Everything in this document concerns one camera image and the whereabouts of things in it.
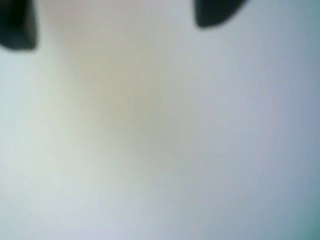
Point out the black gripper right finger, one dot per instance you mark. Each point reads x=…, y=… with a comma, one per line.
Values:
x=215, y=12

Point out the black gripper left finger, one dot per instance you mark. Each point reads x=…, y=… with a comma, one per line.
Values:
x=17, y=25

